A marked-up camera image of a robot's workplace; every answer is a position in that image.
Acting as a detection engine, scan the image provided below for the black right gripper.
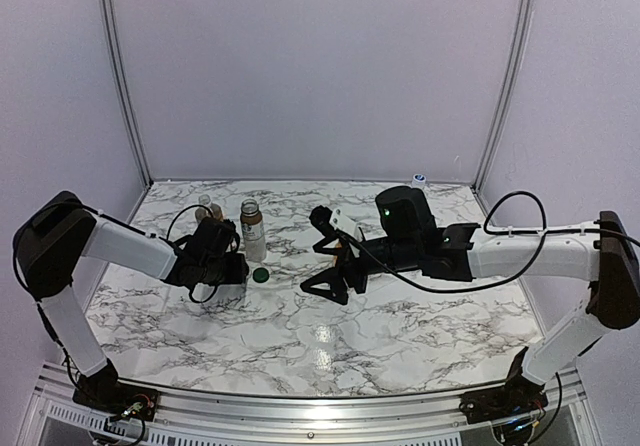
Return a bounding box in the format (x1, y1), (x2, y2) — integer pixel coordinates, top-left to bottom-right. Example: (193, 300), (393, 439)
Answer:
(300, 236), (421, 306)

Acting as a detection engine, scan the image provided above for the dark green bottle cap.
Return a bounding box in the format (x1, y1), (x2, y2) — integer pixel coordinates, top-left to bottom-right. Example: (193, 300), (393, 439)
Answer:
(252, 267), (270, 284)

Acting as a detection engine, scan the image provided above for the coffee bottle white label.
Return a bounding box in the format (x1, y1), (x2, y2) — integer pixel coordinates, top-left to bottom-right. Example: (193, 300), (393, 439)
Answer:
(240, 199), (267, 263)

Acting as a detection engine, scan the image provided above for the tea bottle red label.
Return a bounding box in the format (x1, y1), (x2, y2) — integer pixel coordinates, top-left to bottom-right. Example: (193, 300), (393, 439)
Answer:
(194, 194), (225, 224)

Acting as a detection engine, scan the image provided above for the clear water bottle blue cap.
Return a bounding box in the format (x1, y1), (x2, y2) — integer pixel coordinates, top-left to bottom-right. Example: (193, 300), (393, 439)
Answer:
(411, 174), (427, 188)

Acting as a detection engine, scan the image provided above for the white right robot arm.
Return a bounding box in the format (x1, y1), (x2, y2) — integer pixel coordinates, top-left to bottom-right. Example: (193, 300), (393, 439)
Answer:
(301, 186), (639, 414)

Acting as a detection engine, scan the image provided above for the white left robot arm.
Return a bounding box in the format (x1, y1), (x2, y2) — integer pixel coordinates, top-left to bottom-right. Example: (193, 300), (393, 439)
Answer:
(12, 191), (249, 411)

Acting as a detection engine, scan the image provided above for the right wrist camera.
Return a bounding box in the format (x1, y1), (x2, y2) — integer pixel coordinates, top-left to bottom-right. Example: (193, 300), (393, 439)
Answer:
(310, 206), (364, 242)

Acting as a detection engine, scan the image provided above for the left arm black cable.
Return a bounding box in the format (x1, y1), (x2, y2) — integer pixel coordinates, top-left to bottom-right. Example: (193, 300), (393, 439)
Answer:
(164, 203), (241, 304)

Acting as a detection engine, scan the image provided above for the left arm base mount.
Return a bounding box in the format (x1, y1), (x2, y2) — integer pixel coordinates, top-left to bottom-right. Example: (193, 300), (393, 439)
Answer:
(72, 360), (159, 421)

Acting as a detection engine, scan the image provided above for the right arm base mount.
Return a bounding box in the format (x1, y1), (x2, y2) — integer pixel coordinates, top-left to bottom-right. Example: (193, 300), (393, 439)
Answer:
(459, 347), (548, 424)

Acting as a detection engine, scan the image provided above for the aluminium table front rail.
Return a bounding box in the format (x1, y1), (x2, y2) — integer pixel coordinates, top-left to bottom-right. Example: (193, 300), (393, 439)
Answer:
(29, 365), (586, 446)

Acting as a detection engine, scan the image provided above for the left aluminium frame post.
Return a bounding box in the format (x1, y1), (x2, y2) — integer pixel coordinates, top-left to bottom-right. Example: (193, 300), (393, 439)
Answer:
(99, 0), (153, 187)

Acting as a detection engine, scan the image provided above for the aluminium frame post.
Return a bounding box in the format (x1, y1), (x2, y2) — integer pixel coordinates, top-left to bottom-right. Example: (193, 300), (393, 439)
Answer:
(99, 0), (153, 187)
(473, 0), (535, 192)

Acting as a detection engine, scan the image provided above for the right aluminium frame post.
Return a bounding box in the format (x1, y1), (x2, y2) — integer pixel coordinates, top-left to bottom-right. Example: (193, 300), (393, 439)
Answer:
(473, 0), (535, 192)

